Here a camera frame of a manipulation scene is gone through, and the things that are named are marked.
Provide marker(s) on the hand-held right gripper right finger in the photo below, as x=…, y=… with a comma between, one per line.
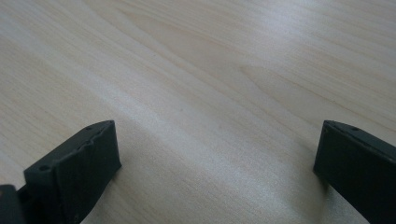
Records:
x=358, y=168

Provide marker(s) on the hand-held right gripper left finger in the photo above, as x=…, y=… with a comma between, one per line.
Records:
x=77, y=168

